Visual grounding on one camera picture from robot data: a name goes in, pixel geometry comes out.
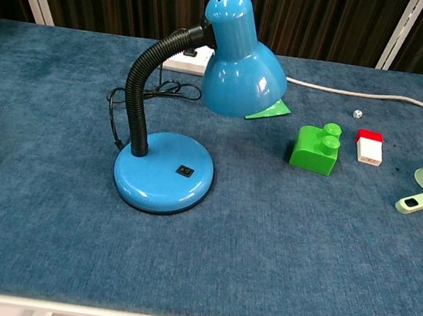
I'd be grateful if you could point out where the blue desk lamp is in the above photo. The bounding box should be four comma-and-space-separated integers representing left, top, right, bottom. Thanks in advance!
108, 0, 298, 229

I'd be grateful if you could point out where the green plastic packet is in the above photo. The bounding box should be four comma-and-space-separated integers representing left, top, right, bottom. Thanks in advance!
244, 94, 293, 126

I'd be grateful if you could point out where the white power strip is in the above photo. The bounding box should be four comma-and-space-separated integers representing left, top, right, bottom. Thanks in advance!
162, 41, 216, 78

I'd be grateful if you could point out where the green toy building block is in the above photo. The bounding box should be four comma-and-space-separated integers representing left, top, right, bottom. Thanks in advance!
287, 117, 344, 178

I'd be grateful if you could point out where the blue fabric table mat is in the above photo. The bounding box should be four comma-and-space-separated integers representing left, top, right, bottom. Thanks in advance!
0, 18, 423, 316

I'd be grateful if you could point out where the red and white block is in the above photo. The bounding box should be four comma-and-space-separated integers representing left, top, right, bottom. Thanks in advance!
353, 127, 388, 167

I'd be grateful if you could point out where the black lamp power cord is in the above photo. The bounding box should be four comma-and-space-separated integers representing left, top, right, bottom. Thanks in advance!
101, 34, 210, 161

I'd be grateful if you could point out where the white power strip cable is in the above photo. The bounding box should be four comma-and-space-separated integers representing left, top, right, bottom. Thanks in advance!
285, 75, 423, 110

